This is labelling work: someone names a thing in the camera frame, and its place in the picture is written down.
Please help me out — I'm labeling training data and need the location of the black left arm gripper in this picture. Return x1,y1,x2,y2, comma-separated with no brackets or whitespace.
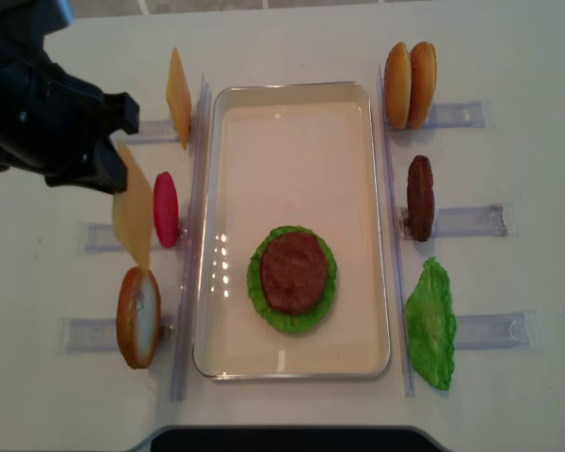
0,50,139,194

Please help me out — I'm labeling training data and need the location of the orange cheese slice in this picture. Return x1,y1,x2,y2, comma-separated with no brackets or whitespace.
165,47,192,150
112,141,153,271

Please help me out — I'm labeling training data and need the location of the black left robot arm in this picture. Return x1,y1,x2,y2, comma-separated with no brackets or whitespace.
0,1,139,194

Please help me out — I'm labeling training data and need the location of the red tomato slice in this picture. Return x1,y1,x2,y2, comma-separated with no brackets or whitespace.
153,171,179,249

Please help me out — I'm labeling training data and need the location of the meat patty in tray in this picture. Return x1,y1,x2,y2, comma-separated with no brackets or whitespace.
259,232,328,315

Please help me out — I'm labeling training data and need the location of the lettuce leaf in tray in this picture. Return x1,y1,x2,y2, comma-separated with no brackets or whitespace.
247,226,337,334

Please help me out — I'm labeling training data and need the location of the upright brown meat patty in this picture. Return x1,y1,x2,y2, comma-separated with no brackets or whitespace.
407,155,435,242

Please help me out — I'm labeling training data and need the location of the upright green lettuce leaf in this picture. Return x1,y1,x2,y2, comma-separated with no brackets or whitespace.
405,257,458,391

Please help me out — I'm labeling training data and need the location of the clear left long strip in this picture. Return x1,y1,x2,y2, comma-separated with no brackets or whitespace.
170,79,212,402

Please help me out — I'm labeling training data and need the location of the clear long strip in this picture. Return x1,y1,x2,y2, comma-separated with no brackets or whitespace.
170,79,212,402
378,65,414,397

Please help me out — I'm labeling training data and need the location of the bun half left rack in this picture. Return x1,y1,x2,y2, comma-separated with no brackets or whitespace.
116,266,161,369

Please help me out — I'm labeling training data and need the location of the bun half rack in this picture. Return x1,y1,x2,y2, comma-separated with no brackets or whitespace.
407,41,437,130
116,266,161,369
383,41,412,130

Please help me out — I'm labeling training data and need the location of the white metal tray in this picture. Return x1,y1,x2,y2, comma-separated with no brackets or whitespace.
193,82,391,379

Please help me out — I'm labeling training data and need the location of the black base at bottom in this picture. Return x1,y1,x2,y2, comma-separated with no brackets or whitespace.
151,428,442,452

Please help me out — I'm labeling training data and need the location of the inner bun half right rack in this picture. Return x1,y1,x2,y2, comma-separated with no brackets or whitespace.
383,41,412,130

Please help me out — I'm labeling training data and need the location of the outer bun half right rack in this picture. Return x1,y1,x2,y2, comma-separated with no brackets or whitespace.
407,41,437,130

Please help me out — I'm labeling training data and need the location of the clear right long strip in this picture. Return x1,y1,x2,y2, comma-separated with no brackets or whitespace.
378,65,414,397

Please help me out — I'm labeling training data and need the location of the clear tomato holder rail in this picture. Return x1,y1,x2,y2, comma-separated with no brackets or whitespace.
76,222,186,254

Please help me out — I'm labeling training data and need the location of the clear cheese holder rail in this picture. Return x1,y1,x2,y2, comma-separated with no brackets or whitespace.
121,120,179,144

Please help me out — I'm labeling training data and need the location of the clear left bun holder rail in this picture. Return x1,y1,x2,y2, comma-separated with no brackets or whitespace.
58,314,175,354

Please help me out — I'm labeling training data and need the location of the clear bun holder rail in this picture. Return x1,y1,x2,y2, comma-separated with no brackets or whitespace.
58,314,175,354
424,101,492,129

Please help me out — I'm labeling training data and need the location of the clear patty holder rail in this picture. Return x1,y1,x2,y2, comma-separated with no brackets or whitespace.
398,202,519,239

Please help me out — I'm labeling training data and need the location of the clear lettuce holder rail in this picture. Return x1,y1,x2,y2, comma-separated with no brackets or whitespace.
455,310,541,350

